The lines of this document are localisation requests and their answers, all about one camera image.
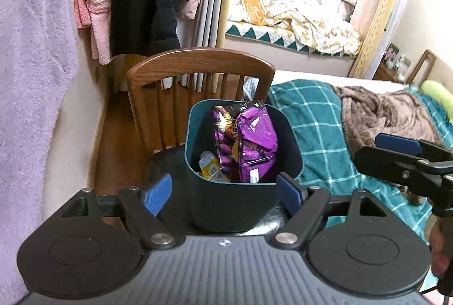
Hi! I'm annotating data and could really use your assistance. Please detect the yellow pegboard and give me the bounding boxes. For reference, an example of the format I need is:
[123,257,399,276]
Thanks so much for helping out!
[349,0,407,79]

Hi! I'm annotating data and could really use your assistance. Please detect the small yellow packet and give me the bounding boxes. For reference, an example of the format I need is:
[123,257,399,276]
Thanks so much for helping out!
[199,151,223,181]

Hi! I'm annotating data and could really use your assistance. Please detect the green pillow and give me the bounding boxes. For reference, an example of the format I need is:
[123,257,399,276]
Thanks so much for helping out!
[420,79,453,105]

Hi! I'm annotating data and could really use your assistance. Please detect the pink fleece robe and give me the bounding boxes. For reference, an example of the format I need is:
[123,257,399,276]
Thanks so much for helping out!
[74,0,119,65]

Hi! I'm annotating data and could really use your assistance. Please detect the brown fleece blanket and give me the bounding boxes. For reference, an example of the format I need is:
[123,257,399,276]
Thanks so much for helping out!
[331,85,443,159]

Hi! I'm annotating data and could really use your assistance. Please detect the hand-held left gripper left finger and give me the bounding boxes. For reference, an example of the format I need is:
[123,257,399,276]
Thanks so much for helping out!
[62,173,177,249]

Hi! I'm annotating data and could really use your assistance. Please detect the white bed sheet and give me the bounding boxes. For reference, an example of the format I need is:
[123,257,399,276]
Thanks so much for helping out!
[272,69,407,93]

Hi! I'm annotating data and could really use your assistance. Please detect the grey folding panels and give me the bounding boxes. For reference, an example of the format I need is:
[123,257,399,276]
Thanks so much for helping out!
[193,0,227,93]

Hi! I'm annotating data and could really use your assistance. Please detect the wooden nightstand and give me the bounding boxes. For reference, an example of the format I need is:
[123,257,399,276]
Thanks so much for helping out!
[373,61,407,82]

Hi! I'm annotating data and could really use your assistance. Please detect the wooden arch trim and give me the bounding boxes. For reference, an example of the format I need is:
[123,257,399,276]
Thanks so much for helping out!
[211,0,237,93]

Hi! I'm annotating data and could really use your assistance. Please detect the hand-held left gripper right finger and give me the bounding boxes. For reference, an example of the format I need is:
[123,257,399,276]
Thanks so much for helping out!
[272,173,388,251]

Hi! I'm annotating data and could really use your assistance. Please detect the photo frame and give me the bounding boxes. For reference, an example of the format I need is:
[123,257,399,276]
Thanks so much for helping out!
[384,43,400,63]

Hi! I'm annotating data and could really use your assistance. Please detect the yellow pillow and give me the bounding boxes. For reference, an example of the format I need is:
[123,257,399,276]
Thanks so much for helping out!
[238,0,270,26]

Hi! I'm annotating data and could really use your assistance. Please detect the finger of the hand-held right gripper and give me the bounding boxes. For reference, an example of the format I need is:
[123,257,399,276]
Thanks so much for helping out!
[374,133,453,166]
[354,146,445,199]

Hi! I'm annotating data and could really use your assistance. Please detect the person's right hand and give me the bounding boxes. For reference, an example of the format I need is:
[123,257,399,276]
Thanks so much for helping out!
[429,220,451,276]

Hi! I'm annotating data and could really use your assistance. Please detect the cream floral quilt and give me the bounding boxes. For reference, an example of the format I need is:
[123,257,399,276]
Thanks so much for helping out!
[232,0,362,56]

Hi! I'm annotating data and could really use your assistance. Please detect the triangle pattern seat mat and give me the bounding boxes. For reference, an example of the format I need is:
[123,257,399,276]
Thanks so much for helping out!
[226,22,358,58]

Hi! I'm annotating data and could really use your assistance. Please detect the wooden chair black seat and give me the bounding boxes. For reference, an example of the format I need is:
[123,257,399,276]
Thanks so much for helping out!
[125,47,296,238]

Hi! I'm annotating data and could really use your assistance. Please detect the striped purple snack packet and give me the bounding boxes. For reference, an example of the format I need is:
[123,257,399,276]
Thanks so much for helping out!
[211,105,243,182]

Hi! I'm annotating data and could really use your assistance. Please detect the wooden headboard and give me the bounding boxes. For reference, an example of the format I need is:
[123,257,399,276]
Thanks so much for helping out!
[407,49,437,86]

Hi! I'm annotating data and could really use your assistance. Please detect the teal plaid blanket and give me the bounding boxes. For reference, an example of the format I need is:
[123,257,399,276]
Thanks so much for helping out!
[269,79,453,245]

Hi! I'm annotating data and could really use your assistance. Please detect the teal plastic waste bin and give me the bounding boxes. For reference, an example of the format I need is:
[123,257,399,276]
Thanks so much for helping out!
[185,98,304,234]

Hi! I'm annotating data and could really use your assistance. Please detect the purple fleece robe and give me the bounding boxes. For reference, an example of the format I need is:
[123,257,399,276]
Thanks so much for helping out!
[0,0,78,295]

